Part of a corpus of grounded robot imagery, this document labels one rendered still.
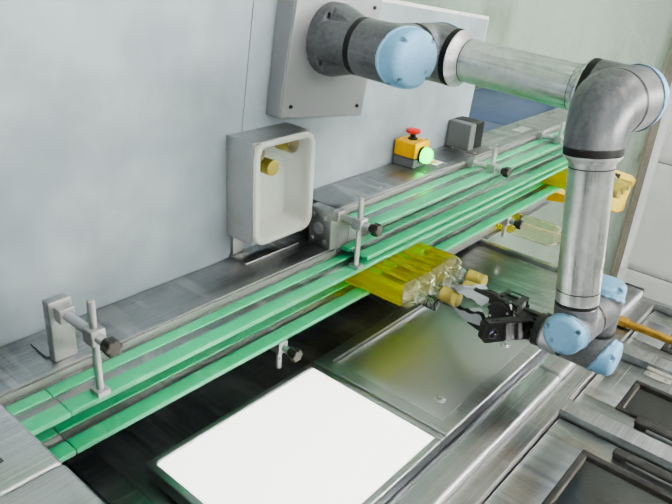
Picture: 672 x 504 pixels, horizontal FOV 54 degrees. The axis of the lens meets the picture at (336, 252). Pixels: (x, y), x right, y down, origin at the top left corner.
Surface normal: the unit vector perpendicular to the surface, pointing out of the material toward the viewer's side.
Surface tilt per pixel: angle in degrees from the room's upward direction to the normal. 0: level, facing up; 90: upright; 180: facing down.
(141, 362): 90
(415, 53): 10
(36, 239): 0
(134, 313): 90
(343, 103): 3
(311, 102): 3
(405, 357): 90
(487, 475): 90
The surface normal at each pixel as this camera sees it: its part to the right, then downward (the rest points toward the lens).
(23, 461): 0.07, -0.90
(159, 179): 0.76, 0.33
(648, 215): -0.65, 0.29
